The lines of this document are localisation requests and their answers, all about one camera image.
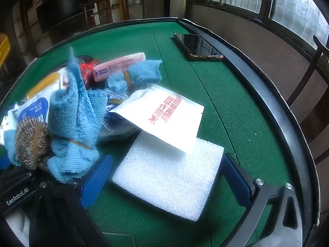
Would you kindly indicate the carved wooden chair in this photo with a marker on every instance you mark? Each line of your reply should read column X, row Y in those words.
column 104, row 10

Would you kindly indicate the black flat television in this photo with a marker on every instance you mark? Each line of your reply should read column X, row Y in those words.
column 61, row 7

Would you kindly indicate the blue terry towel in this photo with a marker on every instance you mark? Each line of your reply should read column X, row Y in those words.
column 10, row 146
column 74, row 123
column 140, row 74

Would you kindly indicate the yellow plastic packet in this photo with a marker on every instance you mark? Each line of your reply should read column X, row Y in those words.
column 43, row 82

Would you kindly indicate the white blue wet wipes packet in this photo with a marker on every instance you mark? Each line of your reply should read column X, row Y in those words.
column 33, row 108

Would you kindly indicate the white red print packet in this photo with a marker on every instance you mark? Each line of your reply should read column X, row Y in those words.
column 164, row 123

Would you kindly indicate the red plastic wrapper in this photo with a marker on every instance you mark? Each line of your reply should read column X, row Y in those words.
column 86, row 68

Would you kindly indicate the yellow plastic crate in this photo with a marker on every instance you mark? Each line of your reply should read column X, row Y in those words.
column 3, row 47

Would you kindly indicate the person's left forearm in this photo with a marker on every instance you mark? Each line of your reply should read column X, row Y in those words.
column 15, row 227

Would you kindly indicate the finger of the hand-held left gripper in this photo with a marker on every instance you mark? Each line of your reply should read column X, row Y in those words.
column 18, row 176

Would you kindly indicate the brown knitted cloth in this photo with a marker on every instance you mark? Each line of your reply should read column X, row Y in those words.
column 33, row 144

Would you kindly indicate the white foam sheet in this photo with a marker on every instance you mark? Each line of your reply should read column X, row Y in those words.
column 167, row 180

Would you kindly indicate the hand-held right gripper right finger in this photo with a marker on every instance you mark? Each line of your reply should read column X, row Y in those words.
column 237, row 180

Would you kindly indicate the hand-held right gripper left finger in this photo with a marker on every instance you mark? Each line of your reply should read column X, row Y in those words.
column 96, row 182

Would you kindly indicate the black smartphone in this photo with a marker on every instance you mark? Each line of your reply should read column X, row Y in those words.
column 198, row 46

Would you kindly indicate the table centre control panel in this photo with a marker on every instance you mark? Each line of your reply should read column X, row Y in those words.
column 83, row 56

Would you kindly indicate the dark wooden chair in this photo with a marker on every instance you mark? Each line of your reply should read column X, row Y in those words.
column 318, row 56

